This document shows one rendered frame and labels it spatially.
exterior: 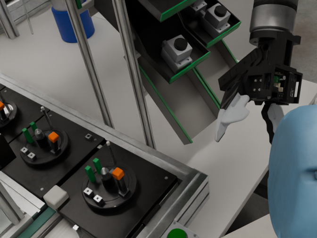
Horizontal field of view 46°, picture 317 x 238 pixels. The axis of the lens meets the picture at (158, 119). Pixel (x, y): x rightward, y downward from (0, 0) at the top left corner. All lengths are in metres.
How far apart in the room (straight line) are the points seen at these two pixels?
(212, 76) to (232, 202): 0.36
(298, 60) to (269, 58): 2.29
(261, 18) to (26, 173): 0.73
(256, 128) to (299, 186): 0.93
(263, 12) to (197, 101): 0.42
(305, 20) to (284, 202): 3.14
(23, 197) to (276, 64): 0.72
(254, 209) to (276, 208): 1.70
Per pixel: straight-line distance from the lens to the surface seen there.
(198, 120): 1.02
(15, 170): 1.11
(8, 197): 0.95
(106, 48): 1.66
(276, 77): 0.65
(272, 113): 0.72
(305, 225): 0.30
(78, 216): 0.95
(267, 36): 0.67
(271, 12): 0.68
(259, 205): 2.06
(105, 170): 0.91
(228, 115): 0.64
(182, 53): 0.85
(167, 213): 0.92
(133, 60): 0.90
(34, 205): 1.04
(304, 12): 3.54
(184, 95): 1.02
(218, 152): 1.14
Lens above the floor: 1.73
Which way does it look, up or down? 44 degrees down
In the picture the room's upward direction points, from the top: 11 degrees counter-clockwise
